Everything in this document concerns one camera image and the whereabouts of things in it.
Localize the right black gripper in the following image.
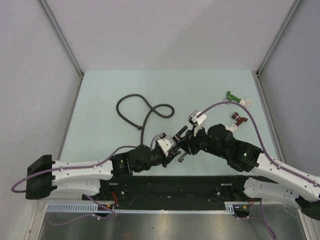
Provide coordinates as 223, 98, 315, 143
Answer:
176, 125, 228, 160

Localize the dark metal faucet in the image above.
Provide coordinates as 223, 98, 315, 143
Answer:
173, 125, 188, 163

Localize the grey flexible hose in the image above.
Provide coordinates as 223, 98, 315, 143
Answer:
116, 93, 175, 147

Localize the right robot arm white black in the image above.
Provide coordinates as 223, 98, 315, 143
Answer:
173, 124, 320, 220

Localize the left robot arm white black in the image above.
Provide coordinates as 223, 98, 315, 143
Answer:
25, 145, 181, 200

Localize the green tap white elbow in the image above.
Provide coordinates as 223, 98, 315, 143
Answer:
224, 91, 252, 108

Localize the brown tap white elbow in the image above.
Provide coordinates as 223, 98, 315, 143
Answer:
225, 112, 248, 133

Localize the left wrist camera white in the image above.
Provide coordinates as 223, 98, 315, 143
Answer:
156, 135, 176, 157

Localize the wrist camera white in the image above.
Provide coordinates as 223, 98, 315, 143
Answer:
188, 109, 207, 136
156, 135, 176, 157

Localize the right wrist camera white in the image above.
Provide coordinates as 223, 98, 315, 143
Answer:
188, 109, 207, 136

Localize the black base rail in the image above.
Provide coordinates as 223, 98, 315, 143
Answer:
90, 175, 260, 211

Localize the white slotted cable duct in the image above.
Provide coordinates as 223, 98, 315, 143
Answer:
46, 202, 249, 215

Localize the right aluminium frame post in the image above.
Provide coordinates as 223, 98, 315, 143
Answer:
255, 0, 305, 78

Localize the aluminium frame post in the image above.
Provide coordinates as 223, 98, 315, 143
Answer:
255, 0, 305, 78
37, 0, 85, 80

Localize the left aluminium frame post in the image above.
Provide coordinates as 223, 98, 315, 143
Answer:
37, 0, 85, 80

